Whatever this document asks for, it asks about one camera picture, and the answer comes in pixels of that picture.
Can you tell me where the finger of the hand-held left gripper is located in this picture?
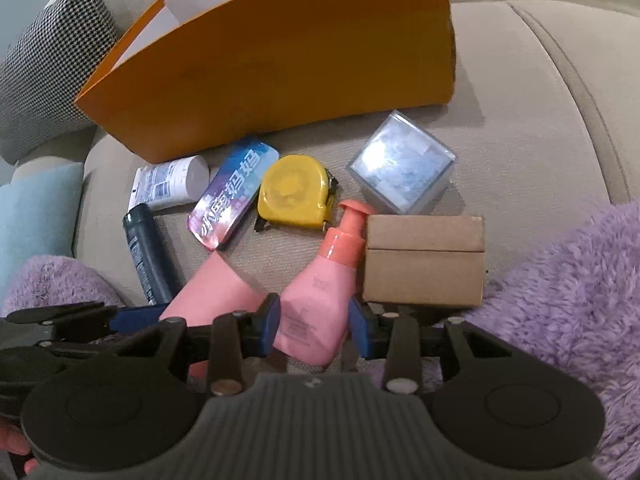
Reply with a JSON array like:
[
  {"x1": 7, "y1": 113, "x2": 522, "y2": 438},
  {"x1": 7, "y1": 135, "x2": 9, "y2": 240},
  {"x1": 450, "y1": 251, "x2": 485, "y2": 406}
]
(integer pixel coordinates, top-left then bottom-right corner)
[
  {"x1": 5, "y1": 302, "x2": 169, "y2": 335},
  {"x1": 37, "y1": 327, "x2": 153, "y2": 357}
]

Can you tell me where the pink tube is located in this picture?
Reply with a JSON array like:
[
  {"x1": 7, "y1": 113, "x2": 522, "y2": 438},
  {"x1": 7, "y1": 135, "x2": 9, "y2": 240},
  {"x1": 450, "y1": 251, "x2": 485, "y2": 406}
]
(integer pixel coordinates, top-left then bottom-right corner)
[{"x1": 159, "y1": 252, "x2": 271, "y2": 381}]

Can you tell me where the houndstooth pillow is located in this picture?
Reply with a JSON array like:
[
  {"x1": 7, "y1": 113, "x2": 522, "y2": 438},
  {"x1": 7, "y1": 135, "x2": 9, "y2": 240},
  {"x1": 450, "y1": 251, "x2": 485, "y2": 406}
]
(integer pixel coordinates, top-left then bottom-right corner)
[{"x1": 0, "y1": 0, "x2": 121, "y2": 164}]

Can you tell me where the person's left hand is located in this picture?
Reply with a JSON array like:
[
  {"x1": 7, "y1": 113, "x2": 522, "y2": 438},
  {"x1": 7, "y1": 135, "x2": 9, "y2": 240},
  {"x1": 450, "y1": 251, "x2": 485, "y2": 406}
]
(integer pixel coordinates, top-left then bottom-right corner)
[{"x1": 0, "y1": 419, "x2": 40, "y2": 476}]

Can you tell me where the clear plastic cube box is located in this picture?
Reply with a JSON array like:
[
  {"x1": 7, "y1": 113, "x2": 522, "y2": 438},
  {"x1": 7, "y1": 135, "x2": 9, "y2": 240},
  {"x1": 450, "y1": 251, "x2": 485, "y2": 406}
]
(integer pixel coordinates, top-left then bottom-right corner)
[{"x1": 346, "y1": 109, "x2": 457, "y2": 216}]

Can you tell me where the purple fluffy blanket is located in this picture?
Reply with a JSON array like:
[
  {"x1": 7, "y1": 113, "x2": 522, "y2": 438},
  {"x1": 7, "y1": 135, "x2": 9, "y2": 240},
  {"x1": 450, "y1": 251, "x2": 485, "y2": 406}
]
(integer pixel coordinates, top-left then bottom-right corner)
[{"x1": 0, "y1": 200, "x2": 640, "y2": 480}]

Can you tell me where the white tube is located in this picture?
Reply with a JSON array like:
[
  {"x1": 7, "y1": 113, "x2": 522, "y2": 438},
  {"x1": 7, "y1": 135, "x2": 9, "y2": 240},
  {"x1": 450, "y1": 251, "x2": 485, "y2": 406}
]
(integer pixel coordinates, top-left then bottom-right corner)
[{"x1": 131, "y1": 156, "x2": 210, "y2": 212}]

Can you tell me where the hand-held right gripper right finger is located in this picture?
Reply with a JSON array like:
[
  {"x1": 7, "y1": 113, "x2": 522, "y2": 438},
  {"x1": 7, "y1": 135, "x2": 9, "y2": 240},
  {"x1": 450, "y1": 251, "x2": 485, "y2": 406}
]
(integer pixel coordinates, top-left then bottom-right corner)
[{"x1": 348, "y1": 296, "x2": 516, "y2": 395}]

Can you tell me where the light blue pillow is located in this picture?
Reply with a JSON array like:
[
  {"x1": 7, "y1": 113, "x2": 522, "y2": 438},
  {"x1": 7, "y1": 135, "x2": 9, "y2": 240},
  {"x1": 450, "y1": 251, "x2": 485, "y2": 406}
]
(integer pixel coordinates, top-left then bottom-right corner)
[{"x1": 0, "y1": 162, "x2": 86, "y2": 306}]

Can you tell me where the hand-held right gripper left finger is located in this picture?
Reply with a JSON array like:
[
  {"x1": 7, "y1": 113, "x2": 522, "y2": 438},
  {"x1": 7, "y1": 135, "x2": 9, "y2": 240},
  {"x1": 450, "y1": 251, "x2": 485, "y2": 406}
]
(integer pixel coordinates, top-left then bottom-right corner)
[{"x1": 117, "y1": 292, "x2": 282, "y2": 397}]

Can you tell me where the colourful toothpaste box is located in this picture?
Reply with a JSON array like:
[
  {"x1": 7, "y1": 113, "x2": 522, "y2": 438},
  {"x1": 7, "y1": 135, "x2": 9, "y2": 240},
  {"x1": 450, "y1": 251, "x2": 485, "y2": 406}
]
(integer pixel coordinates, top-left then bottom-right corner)
[{"x1": 186, "y1": 136, "x2": 280, "y2": 252}]

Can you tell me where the dark blue bottle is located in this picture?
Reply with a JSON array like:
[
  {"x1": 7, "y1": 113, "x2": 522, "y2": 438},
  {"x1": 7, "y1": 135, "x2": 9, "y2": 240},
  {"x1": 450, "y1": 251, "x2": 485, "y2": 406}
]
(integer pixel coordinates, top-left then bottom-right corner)
[{"x1": 123, "y1": 204, "x2": 184, "y2": 307}]

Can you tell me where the brown cardboard box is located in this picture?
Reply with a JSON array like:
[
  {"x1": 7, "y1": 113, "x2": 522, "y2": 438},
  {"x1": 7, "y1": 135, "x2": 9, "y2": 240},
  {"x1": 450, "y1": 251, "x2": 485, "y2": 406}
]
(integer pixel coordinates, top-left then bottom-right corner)
[{"x1": 361, "y1": 214, "x2": 487, "y2": 309}]

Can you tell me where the pink pump bottle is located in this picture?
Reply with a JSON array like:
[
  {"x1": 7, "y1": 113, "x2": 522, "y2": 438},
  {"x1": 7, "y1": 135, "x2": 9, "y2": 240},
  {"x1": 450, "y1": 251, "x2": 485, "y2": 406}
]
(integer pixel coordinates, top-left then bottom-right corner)
[{"x1": 272, "y1": 199, "x2": 379, "y2": 367}]

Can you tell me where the yellow tape measure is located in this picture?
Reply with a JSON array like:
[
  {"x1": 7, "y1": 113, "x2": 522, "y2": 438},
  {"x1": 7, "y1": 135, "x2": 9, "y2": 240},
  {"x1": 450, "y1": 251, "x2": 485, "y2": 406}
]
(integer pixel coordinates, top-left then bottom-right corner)
[{"x1": 255, "y1": 155, "x2": 341, "y2": 234}]

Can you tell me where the orange paper bag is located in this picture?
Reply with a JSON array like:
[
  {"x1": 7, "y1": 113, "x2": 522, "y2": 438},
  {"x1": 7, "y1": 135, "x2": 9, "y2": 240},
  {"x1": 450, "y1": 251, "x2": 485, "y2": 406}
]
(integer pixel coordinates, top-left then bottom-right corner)
[{"x1": 75, "y1": 0, "x2": 459, "y2": 161}]

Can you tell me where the beige sofa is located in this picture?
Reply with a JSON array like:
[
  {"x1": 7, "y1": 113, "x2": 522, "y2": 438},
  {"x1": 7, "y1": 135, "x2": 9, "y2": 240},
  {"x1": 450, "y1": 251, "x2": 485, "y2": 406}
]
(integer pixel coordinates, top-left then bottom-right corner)
[{"x1": 10, "y1": 0, "x2": 640, "y2": 376}]

